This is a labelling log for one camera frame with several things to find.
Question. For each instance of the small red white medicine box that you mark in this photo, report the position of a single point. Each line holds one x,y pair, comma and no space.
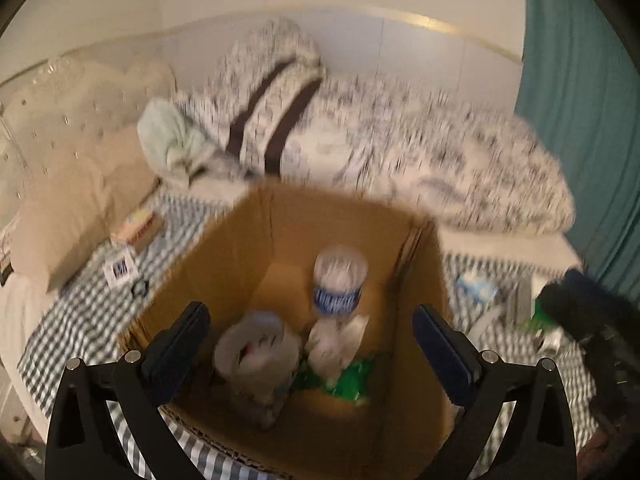
139,229

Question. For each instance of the floral duvet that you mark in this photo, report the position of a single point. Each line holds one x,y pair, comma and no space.
272,106

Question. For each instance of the brown cardboard box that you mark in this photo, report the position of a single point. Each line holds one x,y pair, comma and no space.
259,257

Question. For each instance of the small white sachet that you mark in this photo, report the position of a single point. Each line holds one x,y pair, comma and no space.
120,270

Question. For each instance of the beige pillow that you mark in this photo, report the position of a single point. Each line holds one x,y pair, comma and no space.
86,192

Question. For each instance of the checkered bed sheet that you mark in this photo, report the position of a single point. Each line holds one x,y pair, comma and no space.
87,318

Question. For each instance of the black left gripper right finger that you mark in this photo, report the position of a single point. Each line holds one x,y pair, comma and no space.
453,358

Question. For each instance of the light green towel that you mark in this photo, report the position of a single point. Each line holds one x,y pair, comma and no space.
173,146

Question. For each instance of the cream tufted headboard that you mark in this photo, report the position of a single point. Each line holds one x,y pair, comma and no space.
67,102

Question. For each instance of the teal curtain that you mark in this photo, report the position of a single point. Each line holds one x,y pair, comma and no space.
580,91

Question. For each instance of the blue floral tissue pack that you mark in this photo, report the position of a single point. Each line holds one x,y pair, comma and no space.
477,289

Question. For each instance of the clear plastic water bottle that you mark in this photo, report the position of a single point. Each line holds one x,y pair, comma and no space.
339,274

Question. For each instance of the green white medicine box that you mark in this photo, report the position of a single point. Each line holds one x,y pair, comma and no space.
530,317

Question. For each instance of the green plastic wrapper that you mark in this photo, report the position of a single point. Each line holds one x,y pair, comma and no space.
352,386

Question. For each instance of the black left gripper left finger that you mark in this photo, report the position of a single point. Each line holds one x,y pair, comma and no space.
171,353

